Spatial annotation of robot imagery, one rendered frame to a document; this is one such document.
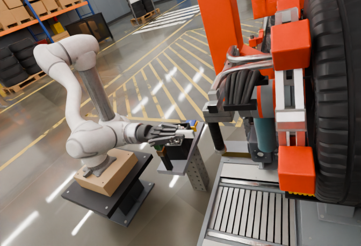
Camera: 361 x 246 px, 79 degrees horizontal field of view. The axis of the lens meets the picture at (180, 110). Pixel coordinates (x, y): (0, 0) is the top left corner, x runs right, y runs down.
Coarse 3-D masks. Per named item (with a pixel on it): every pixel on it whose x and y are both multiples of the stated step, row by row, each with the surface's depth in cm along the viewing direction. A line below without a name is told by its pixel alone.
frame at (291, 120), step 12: (276, 12) 71; (288, 12) 68; (276, 24) 61; (276, 72) 54; (300, 72) 52; (276, 84) 54; (300, 84) 51; (276, 96) 53; (300, 96) 51; (276, 108) 53; (288, 108) 52; (300, 108) 50; (276, 120) 53; (288, 120) 51; (300, 120) 50; (288, 132) 94; (300, 132) 52; (288, 144) 89; (300, 144) 54
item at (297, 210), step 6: (294, 204) 113; (294, 210) 111; (300, 210) 112; (294, 216) 108; (300, 216) 110; (294, 222) 106; (300, 222) 107; (294, 228) 104; (300, 228) 105; (300, 234) 103; (300, 240) 101
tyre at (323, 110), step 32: (320, 0) 51; (352, 0) 47; (320, 32) 46; (352, 32) 43; (320, 64) 45; (352, 64) 42; (320, 96) 45; (352, 96) 43; (320, 128) 47; (352, 128) 43; (320, 160) 49; (352, 160) 46; (320, 192) 56; (352, 192) 51
